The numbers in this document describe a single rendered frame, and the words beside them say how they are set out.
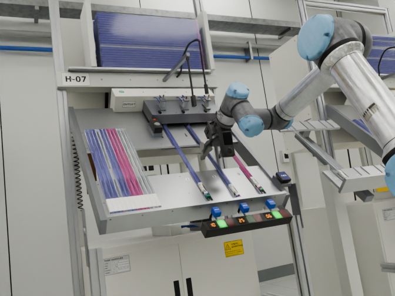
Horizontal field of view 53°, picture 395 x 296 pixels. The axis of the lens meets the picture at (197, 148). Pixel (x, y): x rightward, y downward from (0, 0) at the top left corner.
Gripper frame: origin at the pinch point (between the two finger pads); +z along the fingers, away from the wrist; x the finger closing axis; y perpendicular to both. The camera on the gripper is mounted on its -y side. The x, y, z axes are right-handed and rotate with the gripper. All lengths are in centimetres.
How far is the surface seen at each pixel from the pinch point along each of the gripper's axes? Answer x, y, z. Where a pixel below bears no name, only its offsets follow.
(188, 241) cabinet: 9.5, -20.6, 27.0
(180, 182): 17.8, -11.4, -2.2
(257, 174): -15.2, -11.3, -2.1
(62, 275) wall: 46, 44, 180
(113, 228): 45, -27, -3
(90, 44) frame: 38, 64, -8
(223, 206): 7.3, -25.8, -5.8
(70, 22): 43, 92, -1
